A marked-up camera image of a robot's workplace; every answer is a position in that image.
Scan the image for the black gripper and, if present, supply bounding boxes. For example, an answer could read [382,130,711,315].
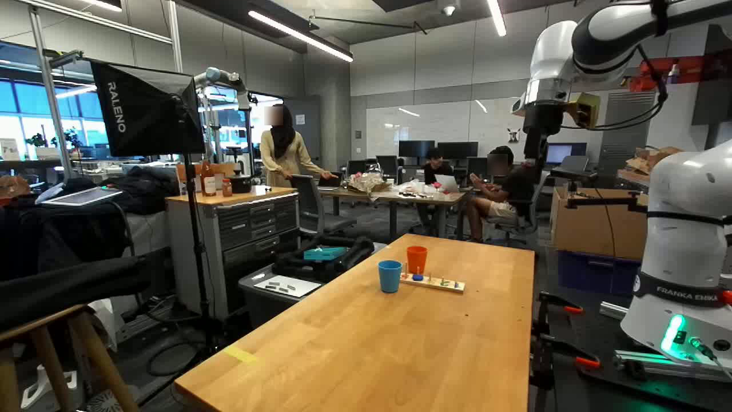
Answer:
[525,103,564,162]

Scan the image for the blue plastic cup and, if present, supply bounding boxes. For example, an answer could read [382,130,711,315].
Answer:
[381,260,402,293]

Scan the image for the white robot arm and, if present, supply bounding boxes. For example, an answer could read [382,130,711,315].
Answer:
[514,0,732,369]

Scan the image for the white toy sink tray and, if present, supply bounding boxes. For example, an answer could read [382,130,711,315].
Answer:
[400,272,468,293]

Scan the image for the computer monitor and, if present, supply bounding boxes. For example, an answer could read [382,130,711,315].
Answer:
[546,141,591,170]

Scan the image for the seated person in black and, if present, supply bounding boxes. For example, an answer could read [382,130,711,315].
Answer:
[468,146,535,242]

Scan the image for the cardboard box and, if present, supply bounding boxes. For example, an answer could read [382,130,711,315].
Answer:
[549,188,646,260]

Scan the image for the blue storage bin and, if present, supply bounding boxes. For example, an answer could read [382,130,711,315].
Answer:
[559,252,639,296]

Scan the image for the orange plastic cup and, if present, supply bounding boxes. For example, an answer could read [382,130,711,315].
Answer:
[407,244,427,281]

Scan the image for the woman in beige top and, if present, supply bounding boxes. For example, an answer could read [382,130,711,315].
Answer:
[262,103,335,188]

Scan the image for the black bag with teal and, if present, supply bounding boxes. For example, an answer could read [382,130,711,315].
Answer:
[272,235,374,284]

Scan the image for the grey tool cabinet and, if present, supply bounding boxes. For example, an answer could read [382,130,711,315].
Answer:
[164,188,299,320]

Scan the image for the grey plastic bin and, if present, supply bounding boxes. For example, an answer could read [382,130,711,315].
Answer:
[238,266,321,327]

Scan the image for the black softbox light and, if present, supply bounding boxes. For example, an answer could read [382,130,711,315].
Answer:
[90,59,203,155]

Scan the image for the wooden stool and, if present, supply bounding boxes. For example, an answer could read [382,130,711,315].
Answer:
[0,301,143,412]

